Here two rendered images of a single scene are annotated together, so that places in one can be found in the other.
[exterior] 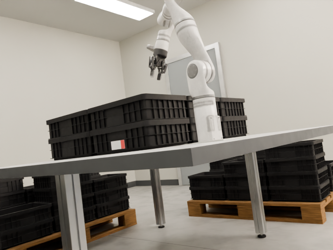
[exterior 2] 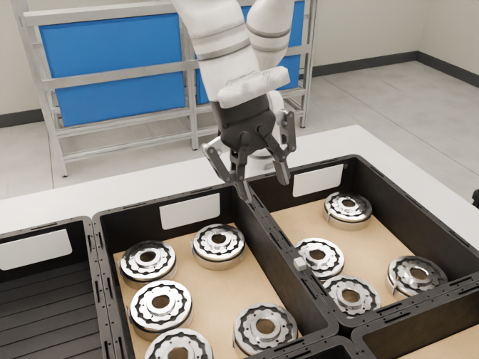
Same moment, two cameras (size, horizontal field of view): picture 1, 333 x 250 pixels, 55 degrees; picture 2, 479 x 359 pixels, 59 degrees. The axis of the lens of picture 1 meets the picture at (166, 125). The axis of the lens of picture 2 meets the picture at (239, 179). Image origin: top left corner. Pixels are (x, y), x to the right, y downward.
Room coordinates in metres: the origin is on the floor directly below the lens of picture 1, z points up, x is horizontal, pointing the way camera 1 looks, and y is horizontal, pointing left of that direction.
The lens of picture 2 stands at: (2.16, 0.22, 1.43)
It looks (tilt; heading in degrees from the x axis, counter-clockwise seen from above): 34 degrees down; 208
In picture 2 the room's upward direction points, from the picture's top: straight up
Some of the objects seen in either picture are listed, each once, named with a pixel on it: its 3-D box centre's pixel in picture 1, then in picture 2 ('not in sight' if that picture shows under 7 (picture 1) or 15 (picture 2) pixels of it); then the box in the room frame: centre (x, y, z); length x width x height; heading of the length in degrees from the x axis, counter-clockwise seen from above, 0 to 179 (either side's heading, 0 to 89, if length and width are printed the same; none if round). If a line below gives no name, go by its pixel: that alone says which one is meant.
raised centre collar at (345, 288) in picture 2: not in sight; (350, 296); (1.65, 0.17, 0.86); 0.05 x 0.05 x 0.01
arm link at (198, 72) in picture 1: (200, 81); (262, 125); (1.29, -0.16, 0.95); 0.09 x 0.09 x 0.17; 42
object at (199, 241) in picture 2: not in sight; (219, 241); (1.63, -0.10, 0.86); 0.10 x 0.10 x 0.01
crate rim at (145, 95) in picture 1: (136, 104); (351, 224); (1.52, 0.13, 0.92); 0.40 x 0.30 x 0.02; 50
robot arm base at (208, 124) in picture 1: (206, 119); (261, 177); (1.29, -0.16, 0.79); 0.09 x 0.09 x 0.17; 39
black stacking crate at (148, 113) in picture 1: (138, 115); (348, 243); (1.52, 0.13, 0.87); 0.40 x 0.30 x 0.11; 50
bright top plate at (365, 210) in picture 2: not in sight; (348, 206); (1.40, 0.10, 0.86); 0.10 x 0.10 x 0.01
